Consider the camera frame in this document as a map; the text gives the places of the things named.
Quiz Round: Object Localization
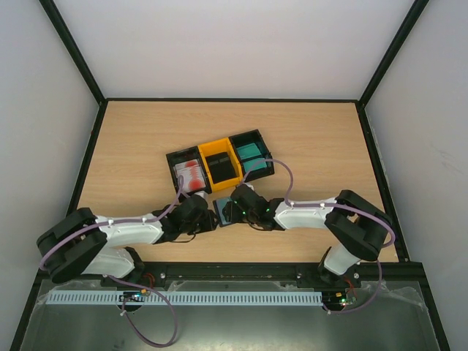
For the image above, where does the dark blue card holder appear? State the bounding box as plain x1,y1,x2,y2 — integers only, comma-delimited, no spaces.
213,197,238,227

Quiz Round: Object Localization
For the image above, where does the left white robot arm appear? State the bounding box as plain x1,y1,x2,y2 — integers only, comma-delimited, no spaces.
37,194,219,284

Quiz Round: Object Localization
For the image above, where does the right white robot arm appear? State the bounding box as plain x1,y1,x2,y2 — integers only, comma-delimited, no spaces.
220,184,396,287

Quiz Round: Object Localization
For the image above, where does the red white card stack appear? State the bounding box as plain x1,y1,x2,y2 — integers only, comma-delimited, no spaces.
175,159,206,193

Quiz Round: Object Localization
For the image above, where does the black card stack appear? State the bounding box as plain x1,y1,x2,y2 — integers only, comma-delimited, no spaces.
205,152,235,184

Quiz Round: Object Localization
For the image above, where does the teal card stack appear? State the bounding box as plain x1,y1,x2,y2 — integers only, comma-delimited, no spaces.
235,143,267,173

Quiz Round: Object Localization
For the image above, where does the yellow bin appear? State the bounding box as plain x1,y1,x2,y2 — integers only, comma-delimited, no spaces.
198,137,243,192

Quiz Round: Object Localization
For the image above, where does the black bin left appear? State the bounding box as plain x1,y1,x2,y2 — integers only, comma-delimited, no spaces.
166,146,212,201

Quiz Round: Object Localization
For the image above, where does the black bin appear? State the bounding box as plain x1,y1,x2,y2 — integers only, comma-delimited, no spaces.
229,129,275,182
166,146,212,201

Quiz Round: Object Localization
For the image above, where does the black bin right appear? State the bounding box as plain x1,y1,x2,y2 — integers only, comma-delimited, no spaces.
229,129,275,182

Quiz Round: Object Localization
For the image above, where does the black enclosure frame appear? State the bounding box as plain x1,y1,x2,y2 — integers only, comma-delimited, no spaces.
10,1,450,350

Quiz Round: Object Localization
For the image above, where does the black mounting rail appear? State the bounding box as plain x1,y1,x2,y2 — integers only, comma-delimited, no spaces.
100,261,363,288

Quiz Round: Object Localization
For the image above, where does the grey slotted cable duct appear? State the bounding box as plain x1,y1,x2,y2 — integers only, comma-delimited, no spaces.
45,290,322,306

